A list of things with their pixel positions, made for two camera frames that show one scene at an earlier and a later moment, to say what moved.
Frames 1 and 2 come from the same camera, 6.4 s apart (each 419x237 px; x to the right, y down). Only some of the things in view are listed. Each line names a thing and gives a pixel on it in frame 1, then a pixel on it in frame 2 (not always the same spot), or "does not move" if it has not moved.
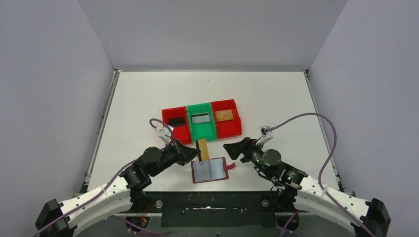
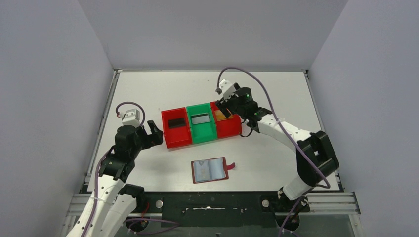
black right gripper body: (254, 153) → (231, 106)
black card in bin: (177, 121) does not move
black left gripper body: (179, 153) → (147, 135)
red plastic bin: (181, 134) does not move
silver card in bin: (200, 118) does not move
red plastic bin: (228, 118) does not move
